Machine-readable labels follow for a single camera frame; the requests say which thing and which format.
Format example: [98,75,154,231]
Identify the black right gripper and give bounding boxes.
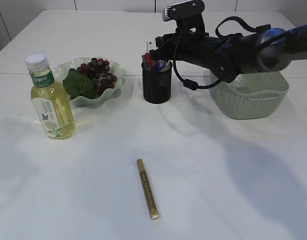
[149,32,219,67]

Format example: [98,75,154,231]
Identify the green woven plastic basket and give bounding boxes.
[209,72,289,120]

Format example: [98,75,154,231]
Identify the red glitter pen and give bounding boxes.
[144,52,156,72]

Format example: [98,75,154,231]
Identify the purple grape bunch with leaves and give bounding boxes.
[62,57,118,100]

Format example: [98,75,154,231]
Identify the silver glitter pen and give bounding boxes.
[141,54,151,71]

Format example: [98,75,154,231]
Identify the silver blue wrist camera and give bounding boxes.
[162,0,205,34]

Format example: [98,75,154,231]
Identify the black mesh pen holder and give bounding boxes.
[141,61,173,104]

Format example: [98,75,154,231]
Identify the gold glitter pen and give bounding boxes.
[136,158,159,220]

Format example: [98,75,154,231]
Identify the clear plastic sheet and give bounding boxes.
[228,75,249,94]

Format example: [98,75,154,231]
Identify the blue capped scissors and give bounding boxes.
[153,60,171,73]

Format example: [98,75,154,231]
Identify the green wavy glass plate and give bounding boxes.
[52,57,126,106]

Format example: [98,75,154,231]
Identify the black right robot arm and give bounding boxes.
[149,16,307,91]

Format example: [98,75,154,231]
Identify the yellow tea bottle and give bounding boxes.
[25,53,76,140]

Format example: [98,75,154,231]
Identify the clear plastic ruler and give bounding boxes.
[146,40,157,53]

